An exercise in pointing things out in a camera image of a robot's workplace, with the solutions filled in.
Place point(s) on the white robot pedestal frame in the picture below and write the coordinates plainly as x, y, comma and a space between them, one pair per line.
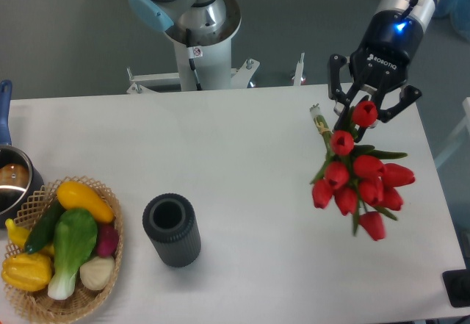
199, 68

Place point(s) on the small yellow squash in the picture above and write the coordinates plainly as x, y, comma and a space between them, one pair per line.
18, 236

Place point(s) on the dark grey ribbed vase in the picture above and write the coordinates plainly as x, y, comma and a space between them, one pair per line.
169, 220

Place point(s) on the red tulip bouquet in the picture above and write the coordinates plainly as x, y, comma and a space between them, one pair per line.
361, 180

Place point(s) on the dark green cucumber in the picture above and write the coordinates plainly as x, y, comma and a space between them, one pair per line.
42, 233

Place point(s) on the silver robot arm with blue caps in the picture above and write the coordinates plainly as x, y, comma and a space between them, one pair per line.
201, 31

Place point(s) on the red purple radish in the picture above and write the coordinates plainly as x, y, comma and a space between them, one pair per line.
107, 241

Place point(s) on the blue handled saucepan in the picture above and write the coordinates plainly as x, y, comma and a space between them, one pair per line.
19, 177

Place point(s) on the black device at table edge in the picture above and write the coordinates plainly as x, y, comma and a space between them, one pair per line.
457, 287

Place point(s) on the green bok choy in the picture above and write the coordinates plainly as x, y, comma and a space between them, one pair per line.
74, 240

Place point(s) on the white garlic bulb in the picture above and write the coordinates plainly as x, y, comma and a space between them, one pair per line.
96, 273

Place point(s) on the yellow bell pepper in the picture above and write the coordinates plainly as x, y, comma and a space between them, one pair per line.
27, 272

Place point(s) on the woven wicker basket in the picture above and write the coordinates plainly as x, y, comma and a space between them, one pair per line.
37, 307

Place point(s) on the blue plastic bag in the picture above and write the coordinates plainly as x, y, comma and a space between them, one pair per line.
457, 11

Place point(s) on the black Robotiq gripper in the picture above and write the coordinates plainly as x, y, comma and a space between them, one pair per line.
385, 52

